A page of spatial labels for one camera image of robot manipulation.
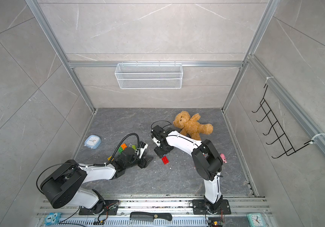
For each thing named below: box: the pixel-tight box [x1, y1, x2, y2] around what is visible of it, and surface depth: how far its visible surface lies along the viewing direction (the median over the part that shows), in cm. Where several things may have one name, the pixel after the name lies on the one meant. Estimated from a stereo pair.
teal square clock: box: [246, 212, 266, 227], surface depth 70 cm
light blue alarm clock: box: [84, 134, 102, 150], surface depth 99 cm
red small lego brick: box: [161, 155, 170, 166], surface depth 91 cm
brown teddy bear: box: [172, 110, 214, 141], surface depth 102 cm
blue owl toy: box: [44, 212, 62, 226], surface depth 70 cm
